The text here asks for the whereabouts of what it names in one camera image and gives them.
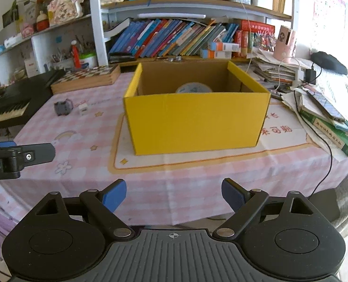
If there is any small dark grey object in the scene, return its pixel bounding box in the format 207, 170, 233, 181
54, 99, 73, 116

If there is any small white cube box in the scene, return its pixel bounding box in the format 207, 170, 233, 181
78, 103, 89, 116

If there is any yellow tape roll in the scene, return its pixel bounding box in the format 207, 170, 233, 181
176, 82, 212, 94

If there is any black electronic keyboard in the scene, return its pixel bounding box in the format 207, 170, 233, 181
0, 69, 65, 129

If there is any pink checkered tablecloth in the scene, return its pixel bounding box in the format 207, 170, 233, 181
0, 73, 348, 225

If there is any cream orange-bordered mat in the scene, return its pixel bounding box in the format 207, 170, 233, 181
108, 100, 317, 174

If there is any wooden chessboard box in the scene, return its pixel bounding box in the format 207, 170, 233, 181
51, 65, 121, 94

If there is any yellow cardboard box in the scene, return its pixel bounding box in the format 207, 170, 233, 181
124, 59, 271, 155

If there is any green lid white jar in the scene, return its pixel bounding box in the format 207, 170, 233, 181
80, 52, 98, 69

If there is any red bottle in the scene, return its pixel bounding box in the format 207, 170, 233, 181
71, 40, 81, 69

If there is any green thick book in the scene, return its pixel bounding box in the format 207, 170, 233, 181
300, 110, 348, 156

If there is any black power adapter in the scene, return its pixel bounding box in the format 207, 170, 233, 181
304, 69, 317, 84

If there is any orange white carton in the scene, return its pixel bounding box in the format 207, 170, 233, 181
200, 41, 240, 59

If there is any pink floral ornament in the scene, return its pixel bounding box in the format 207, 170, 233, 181
47, 0, 84, 27

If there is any pink cylindrical holder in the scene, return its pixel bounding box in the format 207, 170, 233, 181
273, 26, 296, 63

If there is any row of leaning books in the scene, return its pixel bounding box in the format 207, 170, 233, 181
108, 18, 239, 60

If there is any black charging cable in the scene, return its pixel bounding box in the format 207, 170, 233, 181
292, 89, 334, 197

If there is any white bookshelf frame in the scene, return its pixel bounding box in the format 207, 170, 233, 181
0, 0, 293, 85

